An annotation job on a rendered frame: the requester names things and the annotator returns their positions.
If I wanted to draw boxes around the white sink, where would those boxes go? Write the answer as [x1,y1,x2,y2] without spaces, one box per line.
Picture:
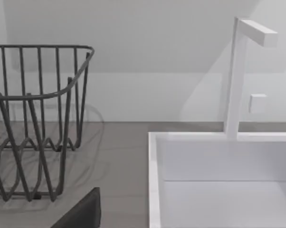
[148,132,286,228]

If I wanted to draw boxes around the grey wire basket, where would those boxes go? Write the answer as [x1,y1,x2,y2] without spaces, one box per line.
[0,45,95,202]

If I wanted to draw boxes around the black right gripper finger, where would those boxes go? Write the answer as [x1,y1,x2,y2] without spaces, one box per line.
[49,187,102,228]

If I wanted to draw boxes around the tall white tap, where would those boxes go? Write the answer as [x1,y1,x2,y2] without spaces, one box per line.
[224,17,278,139]

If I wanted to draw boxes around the white square tap knob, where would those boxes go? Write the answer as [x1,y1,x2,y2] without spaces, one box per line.
[249,94,267,114]

